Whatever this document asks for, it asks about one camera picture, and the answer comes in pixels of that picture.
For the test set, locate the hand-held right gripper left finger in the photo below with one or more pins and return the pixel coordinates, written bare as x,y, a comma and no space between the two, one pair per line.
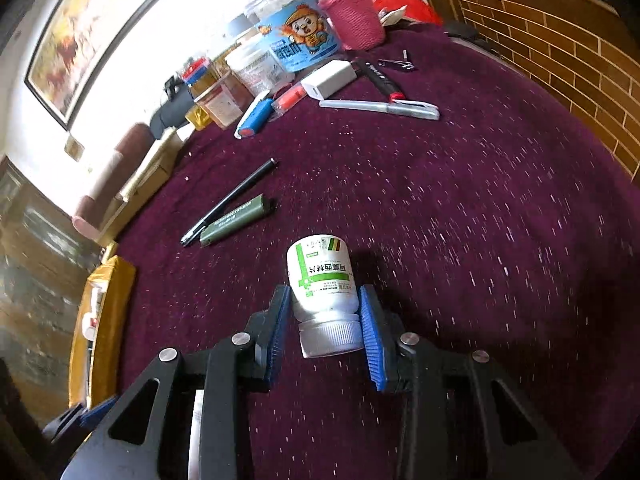
277,332

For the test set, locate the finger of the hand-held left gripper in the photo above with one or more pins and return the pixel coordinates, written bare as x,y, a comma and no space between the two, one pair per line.
95,412

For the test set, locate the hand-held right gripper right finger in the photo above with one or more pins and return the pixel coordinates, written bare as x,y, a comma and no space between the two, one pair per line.
372,340

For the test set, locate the white bottle green label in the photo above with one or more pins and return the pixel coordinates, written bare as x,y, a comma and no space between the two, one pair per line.
322,285

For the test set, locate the white bottle red label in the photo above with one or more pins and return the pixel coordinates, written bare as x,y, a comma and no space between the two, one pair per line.
90,325

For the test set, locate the yellow-rimmed shallow box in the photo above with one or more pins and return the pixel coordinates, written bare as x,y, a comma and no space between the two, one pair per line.
112,320

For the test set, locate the green tube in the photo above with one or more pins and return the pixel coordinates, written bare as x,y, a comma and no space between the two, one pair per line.
237,217

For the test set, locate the slim black pen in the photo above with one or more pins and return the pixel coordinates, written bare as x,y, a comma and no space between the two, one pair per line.
230,200

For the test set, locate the dark wooden sideboard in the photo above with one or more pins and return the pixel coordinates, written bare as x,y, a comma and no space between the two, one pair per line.
35,280

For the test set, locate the brown cardboard box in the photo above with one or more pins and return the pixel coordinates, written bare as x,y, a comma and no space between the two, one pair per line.
150,175

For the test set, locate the brown armchair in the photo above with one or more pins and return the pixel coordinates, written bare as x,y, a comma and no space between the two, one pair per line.
110,185

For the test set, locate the silver pen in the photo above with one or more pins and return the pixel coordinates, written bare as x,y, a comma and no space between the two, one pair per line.
380,109

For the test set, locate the red and clear tube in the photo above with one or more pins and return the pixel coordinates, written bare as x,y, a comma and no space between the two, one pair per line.
289,99

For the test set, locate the amber jar with red lid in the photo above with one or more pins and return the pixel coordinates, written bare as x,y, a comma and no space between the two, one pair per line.
220,97

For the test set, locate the white charger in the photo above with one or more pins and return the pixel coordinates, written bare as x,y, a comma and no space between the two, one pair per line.
330,79

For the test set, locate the black pen red end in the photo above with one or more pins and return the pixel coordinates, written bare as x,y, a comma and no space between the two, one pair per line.
380,80

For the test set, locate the clear plastic jar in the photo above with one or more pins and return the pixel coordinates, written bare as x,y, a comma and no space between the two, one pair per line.
260,70

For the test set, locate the nail clipper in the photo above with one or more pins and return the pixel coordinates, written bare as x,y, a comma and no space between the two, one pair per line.
397,64

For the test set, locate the clear jar blue cartoon label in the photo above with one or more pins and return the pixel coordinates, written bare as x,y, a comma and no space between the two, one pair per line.
300,30

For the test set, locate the grey lidded container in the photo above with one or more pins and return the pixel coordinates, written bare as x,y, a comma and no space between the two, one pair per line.
242,25

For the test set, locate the pink knitted bottle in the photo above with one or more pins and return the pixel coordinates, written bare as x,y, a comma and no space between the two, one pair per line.
350,10

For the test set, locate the red packet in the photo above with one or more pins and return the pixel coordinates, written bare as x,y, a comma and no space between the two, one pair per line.
405,2

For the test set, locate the wooden brick-pattern cabinet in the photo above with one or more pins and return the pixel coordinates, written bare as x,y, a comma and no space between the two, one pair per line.
560,45

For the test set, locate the framed wall painting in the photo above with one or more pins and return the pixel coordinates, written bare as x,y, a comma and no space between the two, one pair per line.
90,30

